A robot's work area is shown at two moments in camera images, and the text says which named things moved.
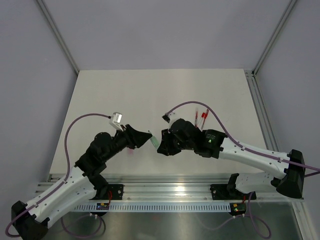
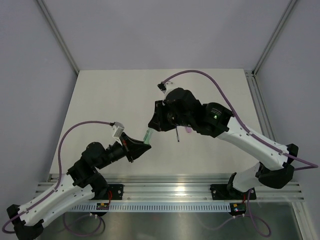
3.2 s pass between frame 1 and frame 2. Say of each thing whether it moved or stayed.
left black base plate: stayed
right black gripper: moved
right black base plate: stayed
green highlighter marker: moved
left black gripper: moved
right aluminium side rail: stayed
